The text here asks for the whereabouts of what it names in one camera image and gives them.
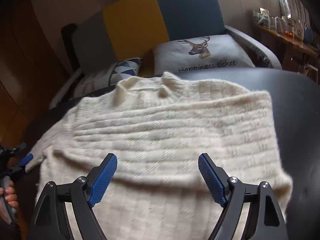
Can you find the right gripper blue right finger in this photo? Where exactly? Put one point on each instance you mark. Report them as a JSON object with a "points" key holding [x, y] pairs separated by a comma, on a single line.
{"points": [[228, 192]]}

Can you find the blue triangle pattern cushion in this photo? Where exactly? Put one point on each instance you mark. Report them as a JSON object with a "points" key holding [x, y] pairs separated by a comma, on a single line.
{"points": [[108, 77]]}

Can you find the blue bag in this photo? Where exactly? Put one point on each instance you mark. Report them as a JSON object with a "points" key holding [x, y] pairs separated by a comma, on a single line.
{"points": [[308, 35]]}

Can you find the grey yellow blue armchair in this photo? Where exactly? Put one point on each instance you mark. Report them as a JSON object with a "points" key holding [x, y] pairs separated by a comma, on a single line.
{"points": [[131, 28]]}

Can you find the jar with oranges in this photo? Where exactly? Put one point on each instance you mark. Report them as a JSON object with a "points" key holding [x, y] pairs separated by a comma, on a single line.
{"points": [[289, 28]]}

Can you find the right beige curtain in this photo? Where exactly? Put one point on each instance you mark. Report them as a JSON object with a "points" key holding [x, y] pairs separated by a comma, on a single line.
{"points": [[294, 10]]}

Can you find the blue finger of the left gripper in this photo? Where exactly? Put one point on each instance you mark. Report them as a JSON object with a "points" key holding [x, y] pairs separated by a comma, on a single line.
{"points": [[25, 160]]}

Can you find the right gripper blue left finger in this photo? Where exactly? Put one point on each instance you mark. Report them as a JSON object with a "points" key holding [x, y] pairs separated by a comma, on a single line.
{"points": [[88, 191]]}

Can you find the deer print cushion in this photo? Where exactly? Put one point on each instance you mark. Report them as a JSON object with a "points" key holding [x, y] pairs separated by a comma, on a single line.
{"points": [[208, 52]]}

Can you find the person left hand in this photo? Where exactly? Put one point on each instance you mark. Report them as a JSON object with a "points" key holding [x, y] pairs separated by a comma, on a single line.
{"points": [[10, 195]]}

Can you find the cream knitted sweater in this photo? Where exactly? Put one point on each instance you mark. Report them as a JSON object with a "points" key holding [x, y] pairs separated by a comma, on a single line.
{"points": [[157, 128]]}

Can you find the wooden side table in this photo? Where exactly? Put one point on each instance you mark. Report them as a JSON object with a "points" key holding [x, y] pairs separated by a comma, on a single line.
{"points": [[294, 55]]}

